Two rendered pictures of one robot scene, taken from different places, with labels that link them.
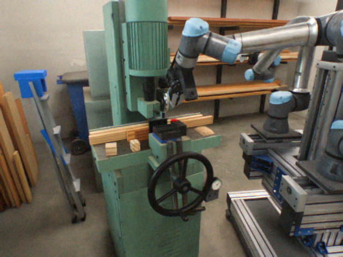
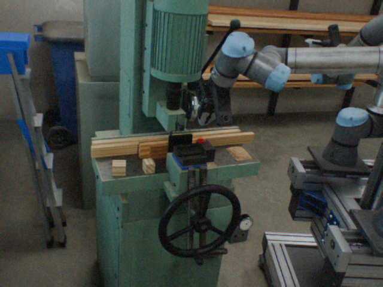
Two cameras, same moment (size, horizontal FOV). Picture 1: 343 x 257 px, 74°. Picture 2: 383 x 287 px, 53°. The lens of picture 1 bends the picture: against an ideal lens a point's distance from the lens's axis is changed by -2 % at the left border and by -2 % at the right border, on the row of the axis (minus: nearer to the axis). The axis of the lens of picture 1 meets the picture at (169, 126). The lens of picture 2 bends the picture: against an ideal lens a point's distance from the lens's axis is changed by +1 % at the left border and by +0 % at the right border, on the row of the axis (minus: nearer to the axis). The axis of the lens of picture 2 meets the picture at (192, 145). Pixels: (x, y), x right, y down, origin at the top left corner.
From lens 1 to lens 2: 34 cm
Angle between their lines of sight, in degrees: 6
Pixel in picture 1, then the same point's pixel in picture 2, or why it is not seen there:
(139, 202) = (146, 234)
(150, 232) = (154, 272)
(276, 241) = not seen: outside the picture
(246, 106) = (321, 100)
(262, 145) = (316, 178)
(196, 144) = (225, 171)
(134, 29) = (164, 21)
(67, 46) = not seen: outside the picture
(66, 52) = not seen: outside the picture
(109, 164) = (115, 186)
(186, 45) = (225, 64)
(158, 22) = (195, 16)
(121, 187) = (127, 214)
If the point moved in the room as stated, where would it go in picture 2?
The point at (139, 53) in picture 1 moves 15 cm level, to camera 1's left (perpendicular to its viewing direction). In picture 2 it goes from (167, 51) to (120, 46)
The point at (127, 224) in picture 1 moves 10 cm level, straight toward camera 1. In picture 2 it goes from (128, 259) to (128, 280)
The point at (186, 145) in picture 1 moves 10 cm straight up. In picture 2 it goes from (211, 175) to (215, 149)
